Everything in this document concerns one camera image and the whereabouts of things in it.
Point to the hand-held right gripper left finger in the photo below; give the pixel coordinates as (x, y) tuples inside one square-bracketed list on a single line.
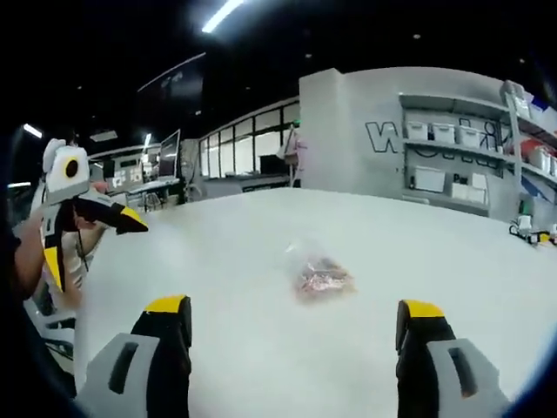
[(130, 379)]

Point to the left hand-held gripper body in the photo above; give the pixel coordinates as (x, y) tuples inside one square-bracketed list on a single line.
[(61, 187)]

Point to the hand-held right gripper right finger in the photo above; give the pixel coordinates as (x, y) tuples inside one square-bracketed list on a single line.
[(437, 379)]

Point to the clear resealable bag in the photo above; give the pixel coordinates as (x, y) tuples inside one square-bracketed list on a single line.
[(322, 276)]

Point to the person's dark clothing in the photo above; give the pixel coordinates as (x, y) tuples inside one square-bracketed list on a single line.
[(8, 261)]

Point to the background work desk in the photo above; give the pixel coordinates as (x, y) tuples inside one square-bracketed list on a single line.
[(152, 186)]

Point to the white plastic chair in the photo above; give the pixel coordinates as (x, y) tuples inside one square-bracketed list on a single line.
[(56, 324)]

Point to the short ceiling light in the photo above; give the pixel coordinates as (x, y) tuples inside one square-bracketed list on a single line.
[(32, 130)]

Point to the computer monitor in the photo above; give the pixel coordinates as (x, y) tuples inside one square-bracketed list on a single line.
[(169, 157)]

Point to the glass window partition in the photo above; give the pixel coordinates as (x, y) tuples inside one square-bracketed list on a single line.
[(243, 148)]

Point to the black screen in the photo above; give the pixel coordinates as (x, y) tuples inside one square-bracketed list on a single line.
[(274, 164)]

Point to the small white yellow device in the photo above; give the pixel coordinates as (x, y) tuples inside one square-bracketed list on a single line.
[(524, 224)]

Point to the white stacked boxes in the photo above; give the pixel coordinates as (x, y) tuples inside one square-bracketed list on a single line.
[(469, 189)]

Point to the white pink cloth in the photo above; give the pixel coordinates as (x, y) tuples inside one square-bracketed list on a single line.
[(293, 148)]

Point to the wide white box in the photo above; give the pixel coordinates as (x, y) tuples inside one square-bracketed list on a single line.
[(430, 179)]

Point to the long ceiling light strip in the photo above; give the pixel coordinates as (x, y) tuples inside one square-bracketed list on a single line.
[(219, 17)]

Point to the grey shelf unit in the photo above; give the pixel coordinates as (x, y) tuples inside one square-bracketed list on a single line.
[(452, 146)]

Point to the red white storage bin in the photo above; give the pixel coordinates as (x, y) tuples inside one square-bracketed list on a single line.
[(541, 157)]

